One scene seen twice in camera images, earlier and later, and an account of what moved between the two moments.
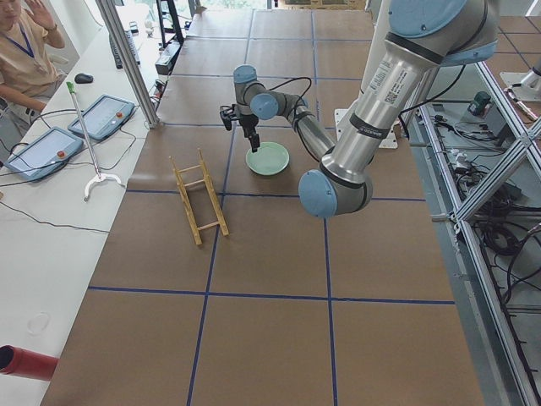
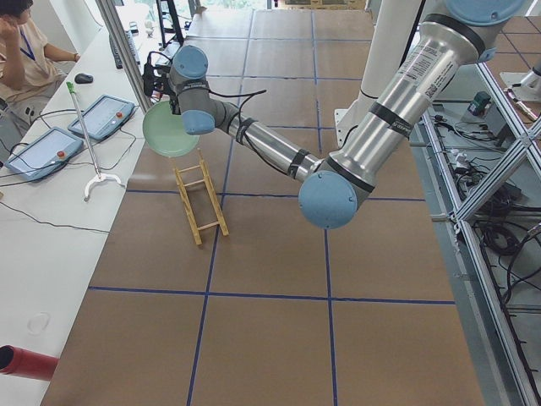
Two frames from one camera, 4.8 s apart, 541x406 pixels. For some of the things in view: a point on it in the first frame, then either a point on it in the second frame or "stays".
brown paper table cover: (290, 309) stays
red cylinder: (15, 361) stays
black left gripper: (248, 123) -> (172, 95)
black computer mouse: (82, 78) stays
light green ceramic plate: (270, 159) -> (165, 133)
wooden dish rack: (186, 202) stays
